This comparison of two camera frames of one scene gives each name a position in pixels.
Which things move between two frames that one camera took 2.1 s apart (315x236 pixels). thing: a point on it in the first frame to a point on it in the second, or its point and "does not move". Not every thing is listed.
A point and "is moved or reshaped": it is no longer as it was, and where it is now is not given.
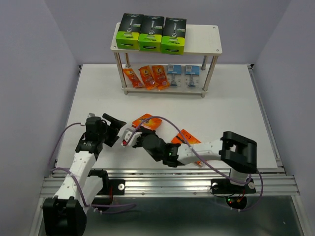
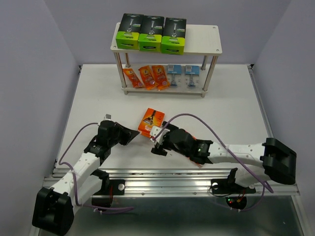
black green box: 149,39 does not move
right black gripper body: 145,133 to 168,144
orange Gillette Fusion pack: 151,124 is moved or reshaped
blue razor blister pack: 192,75 does not move
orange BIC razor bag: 147,77 does not move
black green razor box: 127,37 does not move
